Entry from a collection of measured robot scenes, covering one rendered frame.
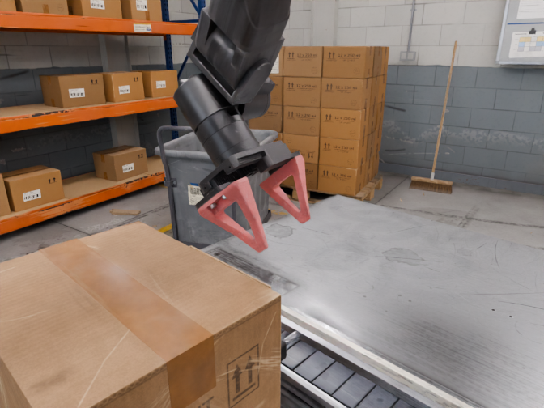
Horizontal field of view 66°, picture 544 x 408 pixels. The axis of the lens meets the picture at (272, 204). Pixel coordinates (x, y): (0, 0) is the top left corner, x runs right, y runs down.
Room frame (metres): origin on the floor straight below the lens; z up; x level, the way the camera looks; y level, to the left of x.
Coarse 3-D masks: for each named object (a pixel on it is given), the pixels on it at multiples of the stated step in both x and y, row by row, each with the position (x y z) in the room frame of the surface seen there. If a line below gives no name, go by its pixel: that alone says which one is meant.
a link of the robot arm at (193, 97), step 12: (180, 84) 0.49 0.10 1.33; (192, 84) 0.48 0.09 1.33; (204, 84) 0.48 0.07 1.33; (180, 96) 0.48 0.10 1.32; (192, 96) 0.47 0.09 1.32; (204, 96) 0.47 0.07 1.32; (216, 96) 0.48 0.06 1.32; (180, 108) 0.49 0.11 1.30; (192, 108) 0.47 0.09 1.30; (204, 108) 0.47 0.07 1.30; (216, 108) 0.47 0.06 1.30; (228, 108) 0.48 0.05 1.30; (192, 120) 0.47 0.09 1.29; (204, 120) 0.47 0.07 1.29
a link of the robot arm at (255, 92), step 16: (192, 48) 0.48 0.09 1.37; (208, 64) 0.48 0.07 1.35; (256, 64) 0.44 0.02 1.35; (224, 80) 0.48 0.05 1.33; (240, 80) 0.45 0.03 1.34; (256, 80) 0.46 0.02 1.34; (224, 96) 0.46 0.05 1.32; (240, 96) 0.46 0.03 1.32; (256, 96) 0.54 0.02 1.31; (240, 112) 0.52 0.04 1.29; (256, 112) 0.54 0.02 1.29
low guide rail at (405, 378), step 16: (304, 320) 0.62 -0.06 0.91; (320, 336) 0.59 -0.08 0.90; (336, 336) 0.58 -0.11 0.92; (352, 352) 0.55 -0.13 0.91; (368, 352) 0.54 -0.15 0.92; (384, 368) 0.51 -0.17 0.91; (400, 368) 0.50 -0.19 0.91; (416, 384) 0.47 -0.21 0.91; (432, 400) 0.46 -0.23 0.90; (448, 400) 0.44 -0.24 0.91
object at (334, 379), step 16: (288, 352) 0.58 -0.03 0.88; (304, 352) 0.58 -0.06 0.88; (320, 352) 0.58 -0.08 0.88; (288, 368) 0.55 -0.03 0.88; (304, 368) 0.54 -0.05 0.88; (320, 368) 0.54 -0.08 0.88; (336, 368) 0.54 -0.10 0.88; (320, 384) 0.51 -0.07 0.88; (336, 384) 0.51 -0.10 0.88; (352, 384) 0.51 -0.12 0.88; (368, 384) 0.51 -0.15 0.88; (336, 400) 0.48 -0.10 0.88; (352, 400) 0.48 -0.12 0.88; (368, 400) 0.48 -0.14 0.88; (384, 400) 0.48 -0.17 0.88; (400, 400) 0.48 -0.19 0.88
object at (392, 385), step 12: (288, 324) 0.55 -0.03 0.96; (300, 336) 0.53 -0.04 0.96; (312, 336) 0.52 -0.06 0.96; (324, 348) 0.50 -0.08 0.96; (336, 348) 0.49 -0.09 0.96; (336, 360) 0.48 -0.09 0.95; (348, 360) 0.47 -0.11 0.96; (360, 360) 0.47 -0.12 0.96; (360, 372) 0.45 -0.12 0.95; (372, 372) 0.44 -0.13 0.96; (384, 384) 0.43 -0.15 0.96; (396, 384) 0.42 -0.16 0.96; (408, 396) 0.41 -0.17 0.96; (420, 396) 0.40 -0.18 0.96
